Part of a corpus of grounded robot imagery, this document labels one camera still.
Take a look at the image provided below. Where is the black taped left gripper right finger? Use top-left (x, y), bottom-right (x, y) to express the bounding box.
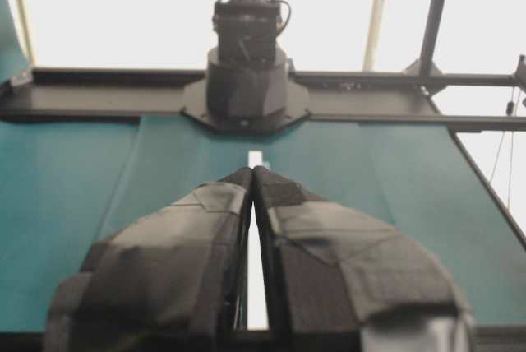
top-left (252, 167), bottom-right (473, 351)

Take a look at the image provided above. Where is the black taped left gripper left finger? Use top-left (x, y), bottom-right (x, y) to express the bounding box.
top-left (43, 168), bottom-right (251, 351)

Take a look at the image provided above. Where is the white wooden board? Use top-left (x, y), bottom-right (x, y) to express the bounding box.
top-left (245, 149), bottom-right (268, 331)

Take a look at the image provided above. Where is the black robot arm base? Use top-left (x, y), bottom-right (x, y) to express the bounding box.
top-left (182, 0), bottom-right (310, 134)

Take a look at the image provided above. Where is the teal table mat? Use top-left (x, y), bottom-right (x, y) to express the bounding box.
top-left (0, 0), bottom-right (526, 335)

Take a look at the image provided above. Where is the cream vertical pole right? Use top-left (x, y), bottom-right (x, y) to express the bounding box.
top-left (362, 0), bottom-right (385, 72)

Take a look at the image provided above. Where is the cream vertical pole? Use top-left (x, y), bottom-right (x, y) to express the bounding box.
top-left (362, 0), bottom-right (385, 72)
top-left (15, 0), bottom-right (35, 65)

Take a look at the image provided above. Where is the cream vertical pole left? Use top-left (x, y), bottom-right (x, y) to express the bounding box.
top-left (15, 0), bottom-right (35, 65)

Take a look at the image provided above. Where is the black aluminium frame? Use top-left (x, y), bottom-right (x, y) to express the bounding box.
top-left (1, 0), bottom-right (525, 246)

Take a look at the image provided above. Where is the black hanging cable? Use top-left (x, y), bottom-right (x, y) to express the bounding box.
top-left (488, 84), bottom-right (519, 213)

